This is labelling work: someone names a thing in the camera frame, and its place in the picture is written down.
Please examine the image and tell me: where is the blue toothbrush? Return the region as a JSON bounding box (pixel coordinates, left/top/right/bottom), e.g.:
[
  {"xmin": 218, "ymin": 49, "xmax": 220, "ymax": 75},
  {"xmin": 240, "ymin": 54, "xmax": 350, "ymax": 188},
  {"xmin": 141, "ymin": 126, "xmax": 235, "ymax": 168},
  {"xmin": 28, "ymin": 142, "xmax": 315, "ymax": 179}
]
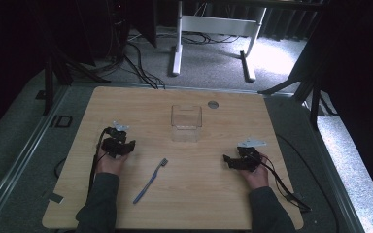
[{"xmin": 132, "ymin": 157, "xmax": 169, "ymax": 205}]

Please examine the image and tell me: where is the right hand-held gripper cable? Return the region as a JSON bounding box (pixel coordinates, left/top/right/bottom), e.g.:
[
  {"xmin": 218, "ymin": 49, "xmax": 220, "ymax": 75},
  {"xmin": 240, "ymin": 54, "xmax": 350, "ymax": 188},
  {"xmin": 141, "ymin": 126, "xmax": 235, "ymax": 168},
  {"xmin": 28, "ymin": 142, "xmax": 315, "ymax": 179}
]
[{"xmin": 257, "ymin": 154, "xmax": 313, "ymax": 214}]

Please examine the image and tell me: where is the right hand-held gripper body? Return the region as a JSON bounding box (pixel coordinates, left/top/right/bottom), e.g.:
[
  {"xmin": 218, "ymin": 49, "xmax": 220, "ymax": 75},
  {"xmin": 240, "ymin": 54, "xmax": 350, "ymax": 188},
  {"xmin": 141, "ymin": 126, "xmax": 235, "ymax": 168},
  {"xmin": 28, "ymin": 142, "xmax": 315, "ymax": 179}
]
[{"xmin": 232, "ymin": 138, "xmax": 268, "ymax": 173}]

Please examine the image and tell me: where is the left hand-held gripper cable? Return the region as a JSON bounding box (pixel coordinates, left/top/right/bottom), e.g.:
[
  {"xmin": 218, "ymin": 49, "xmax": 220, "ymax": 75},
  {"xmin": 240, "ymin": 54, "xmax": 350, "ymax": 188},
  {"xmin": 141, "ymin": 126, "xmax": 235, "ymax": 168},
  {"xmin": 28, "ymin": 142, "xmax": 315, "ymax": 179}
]
[{"xmin": 87, "ymin": 127, "xmax": 112, "ymax": 195}]

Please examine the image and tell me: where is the black metal stand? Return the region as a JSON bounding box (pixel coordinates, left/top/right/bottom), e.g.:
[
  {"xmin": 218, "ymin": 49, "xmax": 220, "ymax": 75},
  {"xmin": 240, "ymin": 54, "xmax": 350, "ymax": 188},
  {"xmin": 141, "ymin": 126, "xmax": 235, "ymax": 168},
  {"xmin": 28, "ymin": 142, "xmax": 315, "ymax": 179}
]
[
  {"xmin": 257, "ymin": 64, "xmax": 339, "ymax": 130},
  {"xmin": 35, "ymin": 48, "xmax": 112, "ymax": 117}
]

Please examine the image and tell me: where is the person's right hand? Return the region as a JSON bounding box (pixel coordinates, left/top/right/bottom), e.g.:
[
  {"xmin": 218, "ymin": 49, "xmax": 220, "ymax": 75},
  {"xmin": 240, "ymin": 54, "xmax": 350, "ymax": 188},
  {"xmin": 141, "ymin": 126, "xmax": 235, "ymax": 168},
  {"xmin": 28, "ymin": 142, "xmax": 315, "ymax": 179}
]
[{"xmin": 238, "ymin": 157, "xmax": 270, "ymax": 191}]

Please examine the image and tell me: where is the white desk frame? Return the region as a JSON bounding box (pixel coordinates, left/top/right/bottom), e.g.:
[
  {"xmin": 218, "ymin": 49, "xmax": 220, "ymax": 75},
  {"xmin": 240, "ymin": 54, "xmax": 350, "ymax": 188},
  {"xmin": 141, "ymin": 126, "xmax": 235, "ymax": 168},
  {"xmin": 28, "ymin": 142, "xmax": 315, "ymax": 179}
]
[{"xmin": 169, "ymin": 0, "xmax": 268, "ymax": 83}]

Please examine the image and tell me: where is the black tape piece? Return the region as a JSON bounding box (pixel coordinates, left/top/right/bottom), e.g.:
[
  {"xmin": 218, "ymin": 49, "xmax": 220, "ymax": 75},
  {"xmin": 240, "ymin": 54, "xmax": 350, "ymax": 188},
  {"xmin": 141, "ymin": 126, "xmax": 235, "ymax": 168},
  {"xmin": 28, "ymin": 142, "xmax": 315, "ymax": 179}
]
[{"xmin": 46, "ymin": 191, "xmax": 65, "ymax": 205}]

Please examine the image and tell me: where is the black floor cable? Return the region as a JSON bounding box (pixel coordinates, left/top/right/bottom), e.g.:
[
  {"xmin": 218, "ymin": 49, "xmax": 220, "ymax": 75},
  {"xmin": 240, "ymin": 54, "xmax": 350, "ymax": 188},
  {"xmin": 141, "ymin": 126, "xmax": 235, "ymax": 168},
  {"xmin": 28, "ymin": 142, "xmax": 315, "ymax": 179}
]
[{"xmin": 274, "ymin": 133, "xmax": 340, "ymax": 233}]

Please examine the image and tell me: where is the hand-held gripper cable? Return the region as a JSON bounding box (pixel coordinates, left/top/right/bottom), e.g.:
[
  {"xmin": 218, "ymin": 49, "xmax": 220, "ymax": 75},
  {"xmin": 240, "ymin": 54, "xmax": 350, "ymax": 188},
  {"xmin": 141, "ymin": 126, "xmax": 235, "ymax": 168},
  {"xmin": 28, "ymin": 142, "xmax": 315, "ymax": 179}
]
[
  {"xmin": 257, "ymin": 154, "xmax": 313, "ymax": 214},
  {"xmin": 87, "ymin": 127, "xmax": 112, "ymax": 195}
]

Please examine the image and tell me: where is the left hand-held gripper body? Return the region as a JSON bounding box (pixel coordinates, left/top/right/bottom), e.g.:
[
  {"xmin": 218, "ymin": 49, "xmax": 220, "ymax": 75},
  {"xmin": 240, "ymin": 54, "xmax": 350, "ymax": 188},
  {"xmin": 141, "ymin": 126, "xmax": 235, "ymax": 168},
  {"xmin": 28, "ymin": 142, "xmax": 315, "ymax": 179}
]
[{"xmin": 101, "ymin": 120, "xmax": 131, "ymax": 159}]

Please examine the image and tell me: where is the person's left hand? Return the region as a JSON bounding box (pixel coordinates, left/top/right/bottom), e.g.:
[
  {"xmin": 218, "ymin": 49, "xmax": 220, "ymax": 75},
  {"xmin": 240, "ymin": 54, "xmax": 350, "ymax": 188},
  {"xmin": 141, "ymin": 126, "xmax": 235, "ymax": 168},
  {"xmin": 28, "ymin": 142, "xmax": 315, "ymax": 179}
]
[{"xmin": 95, "ymin": 146, "xmax": 130, "ymax": 176}]

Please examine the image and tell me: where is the bundle of black floor cables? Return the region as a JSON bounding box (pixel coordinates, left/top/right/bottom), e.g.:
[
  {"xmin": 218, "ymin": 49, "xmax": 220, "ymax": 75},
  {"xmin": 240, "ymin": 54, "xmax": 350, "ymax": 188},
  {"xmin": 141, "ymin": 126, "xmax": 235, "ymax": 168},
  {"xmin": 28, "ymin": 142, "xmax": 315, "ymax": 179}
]
[{"xmin": 122, "ymin": 30, "xmax": 167, "ymax": 90}]

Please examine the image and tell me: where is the clear plastic box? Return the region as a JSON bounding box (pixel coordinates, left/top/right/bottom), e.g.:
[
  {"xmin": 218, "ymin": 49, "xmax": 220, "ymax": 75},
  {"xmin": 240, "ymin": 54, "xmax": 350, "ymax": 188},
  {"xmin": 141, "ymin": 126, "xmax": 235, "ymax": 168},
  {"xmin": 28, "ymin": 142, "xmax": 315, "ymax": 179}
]
[{"xmin": 170, "ymin": 104, "xmax": 204, "ymax": 143}]

